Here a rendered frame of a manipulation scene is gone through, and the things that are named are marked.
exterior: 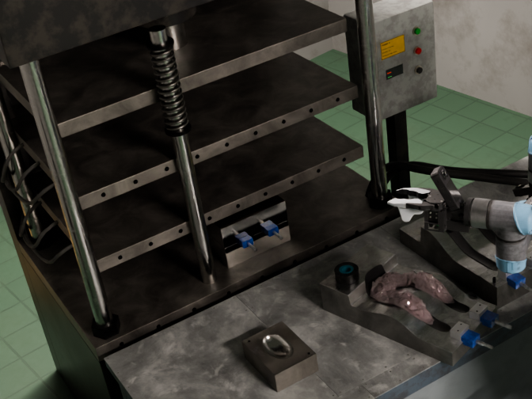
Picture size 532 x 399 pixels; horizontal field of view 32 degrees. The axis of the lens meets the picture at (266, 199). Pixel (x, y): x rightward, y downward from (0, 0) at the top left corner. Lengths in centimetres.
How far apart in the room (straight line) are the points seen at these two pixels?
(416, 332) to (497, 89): 324
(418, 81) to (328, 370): 129
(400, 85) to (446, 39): 249
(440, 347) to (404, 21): 128
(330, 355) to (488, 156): 273
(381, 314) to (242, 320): 49
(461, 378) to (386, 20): 130
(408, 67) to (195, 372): 143
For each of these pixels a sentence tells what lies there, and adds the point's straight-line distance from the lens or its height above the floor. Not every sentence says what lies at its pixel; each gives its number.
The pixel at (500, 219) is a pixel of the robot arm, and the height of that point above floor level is 145.
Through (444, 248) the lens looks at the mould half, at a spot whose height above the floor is 90.
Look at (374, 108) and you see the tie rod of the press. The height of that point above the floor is 121.
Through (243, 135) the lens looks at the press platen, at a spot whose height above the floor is 127.
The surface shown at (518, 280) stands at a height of 90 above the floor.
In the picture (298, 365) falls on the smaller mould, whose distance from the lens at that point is 287.
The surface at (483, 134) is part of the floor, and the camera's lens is 570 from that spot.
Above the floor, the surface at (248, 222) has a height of 94.
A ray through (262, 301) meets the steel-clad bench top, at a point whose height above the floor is 80.
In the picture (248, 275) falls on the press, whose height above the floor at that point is 78.
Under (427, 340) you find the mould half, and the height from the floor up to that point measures 86.
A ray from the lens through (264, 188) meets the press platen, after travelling 337.
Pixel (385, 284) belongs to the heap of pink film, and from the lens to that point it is 307.
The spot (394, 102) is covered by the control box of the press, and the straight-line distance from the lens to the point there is 366.
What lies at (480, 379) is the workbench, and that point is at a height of 57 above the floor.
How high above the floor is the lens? 278
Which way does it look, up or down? 32 degrees down
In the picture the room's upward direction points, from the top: 9 degrees counter-clockwise
